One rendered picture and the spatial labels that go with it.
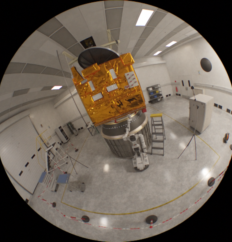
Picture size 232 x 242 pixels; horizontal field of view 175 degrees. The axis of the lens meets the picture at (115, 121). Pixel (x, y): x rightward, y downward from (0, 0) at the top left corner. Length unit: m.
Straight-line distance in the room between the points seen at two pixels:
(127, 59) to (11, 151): 8.46
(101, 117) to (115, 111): 0.49
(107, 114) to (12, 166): 7.54
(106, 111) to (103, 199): 3.08
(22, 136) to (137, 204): 8.07
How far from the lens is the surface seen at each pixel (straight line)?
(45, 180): 4.74
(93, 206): 3.22
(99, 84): 2.43
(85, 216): 3.37
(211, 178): 3.30
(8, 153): 7.49
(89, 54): 3.01
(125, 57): 2.54
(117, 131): 2.60
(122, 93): 2.40
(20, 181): 7.63
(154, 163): 3.02
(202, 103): 3.67
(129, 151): 3.08
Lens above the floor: 2.64
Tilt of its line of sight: 21 degrees down
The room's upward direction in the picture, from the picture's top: 23 degrees counter-clockwise
